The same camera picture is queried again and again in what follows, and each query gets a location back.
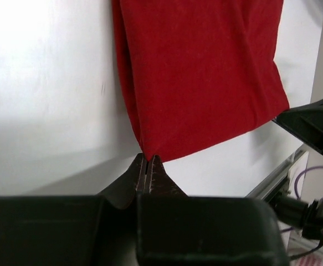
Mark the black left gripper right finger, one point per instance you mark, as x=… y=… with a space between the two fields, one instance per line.
x=176 y=229

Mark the aluminium table edge rail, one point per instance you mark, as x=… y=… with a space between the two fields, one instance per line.
x=277 y=181

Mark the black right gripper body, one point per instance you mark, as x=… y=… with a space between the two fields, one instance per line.
x=305 y=123

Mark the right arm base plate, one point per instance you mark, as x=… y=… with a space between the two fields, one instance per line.
x=297 y=214

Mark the red t shirt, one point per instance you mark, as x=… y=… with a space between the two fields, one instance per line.
x=194 y=74

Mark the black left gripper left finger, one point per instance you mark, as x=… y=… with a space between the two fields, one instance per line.
x=68 y=230

